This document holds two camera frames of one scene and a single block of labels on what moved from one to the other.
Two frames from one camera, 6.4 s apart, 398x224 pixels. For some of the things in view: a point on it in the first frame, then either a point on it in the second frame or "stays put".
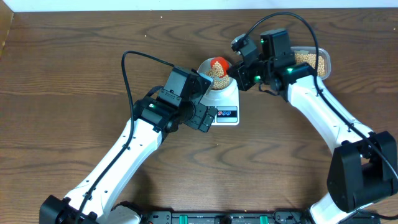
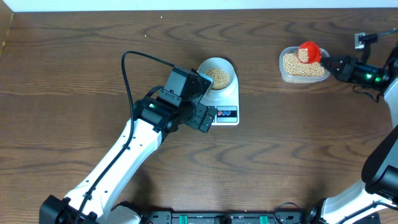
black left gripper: (199, 111) stays put
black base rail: (230, 216) stays put
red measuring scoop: (219, 66) to (309, 52)
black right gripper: (240, 76) to (346, 69)
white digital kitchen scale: (226, 101) stays put
